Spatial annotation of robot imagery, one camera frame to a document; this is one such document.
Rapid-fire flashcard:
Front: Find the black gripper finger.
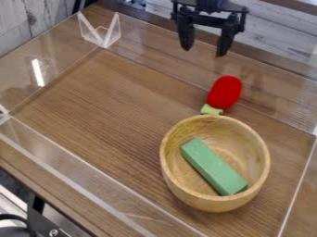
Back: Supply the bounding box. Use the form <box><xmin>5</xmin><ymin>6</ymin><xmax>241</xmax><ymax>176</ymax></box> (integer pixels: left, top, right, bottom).
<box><xmin>177</xmin><ymin>14</ymin><xmax>196</xmax><ymax>51</ymax></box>
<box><xmin>216</xmin><ymin>26</ymin><xmax>240</xmax><ymax>57</ymax></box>

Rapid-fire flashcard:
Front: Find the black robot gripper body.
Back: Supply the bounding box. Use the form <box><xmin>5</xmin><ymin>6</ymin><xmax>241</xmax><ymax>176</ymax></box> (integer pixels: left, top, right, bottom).
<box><xmin>172</xmin><ymin>0</ymin><xmax>249</xmax><ymax>33</ymax></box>

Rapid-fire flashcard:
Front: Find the red plush strawberry toy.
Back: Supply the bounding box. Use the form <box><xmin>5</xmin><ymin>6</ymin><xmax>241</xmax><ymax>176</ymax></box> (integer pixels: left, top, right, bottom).
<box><xmin>201</xmin><ymin>75</ymin><xmax>243</xmax><ymax>115</ymax></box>

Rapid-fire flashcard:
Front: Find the wooden bowl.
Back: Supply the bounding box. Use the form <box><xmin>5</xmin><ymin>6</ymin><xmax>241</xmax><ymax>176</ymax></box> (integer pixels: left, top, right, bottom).
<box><xmin>160</xmin><ymin>115</ymin><xmax>271</xmax><ymax>213</ymax></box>

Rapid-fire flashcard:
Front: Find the green rectangular block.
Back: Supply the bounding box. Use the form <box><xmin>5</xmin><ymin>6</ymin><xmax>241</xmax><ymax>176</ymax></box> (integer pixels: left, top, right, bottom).
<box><xmin>181</xmin><ymin>138</ymin><xmax>249</xmax><ymax>196</ymax></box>

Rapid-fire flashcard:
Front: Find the black table leg bracket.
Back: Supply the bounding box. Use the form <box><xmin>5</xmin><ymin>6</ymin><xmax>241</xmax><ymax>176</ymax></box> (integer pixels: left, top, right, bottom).
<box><xmin>26</xmin><ymin>193</ymin><xmax>85</xmax><ymax>237</ymax></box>

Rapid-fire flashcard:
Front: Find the black cable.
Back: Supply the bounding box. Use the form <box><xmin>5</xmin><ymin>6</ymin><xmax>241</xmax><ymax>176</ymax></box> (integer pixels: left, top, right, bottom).
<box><xmin>0</xmin><ymin>212</ymin><xmax>35</xmax><ymax>237</ymax></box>

